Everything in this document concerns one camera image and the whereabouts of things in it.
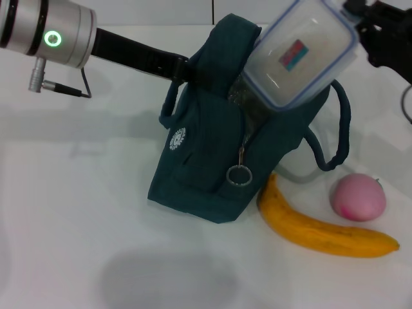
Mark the dark teal fabric bag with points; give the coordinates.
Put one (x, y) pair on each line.
(199, 145)

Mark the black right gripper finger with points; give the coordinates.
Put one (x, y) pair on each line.
(360, 6)
(373, 42)

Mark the yellow banana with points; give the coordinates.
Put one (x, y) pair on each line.
(309, 231)

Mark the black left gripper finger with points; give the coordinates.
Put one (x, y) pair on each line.
(193, 74)

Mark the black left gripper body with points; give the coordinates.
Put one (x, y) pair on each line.
(128, 53)

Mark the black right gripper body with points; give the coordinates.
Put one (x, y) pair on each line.
(397, 38)

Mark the pink peach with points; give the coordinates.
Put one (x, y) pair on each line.
(357, 198)

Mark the clear blue-rimmed plastic container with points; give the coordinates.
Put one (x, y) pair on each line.
(299, 48)

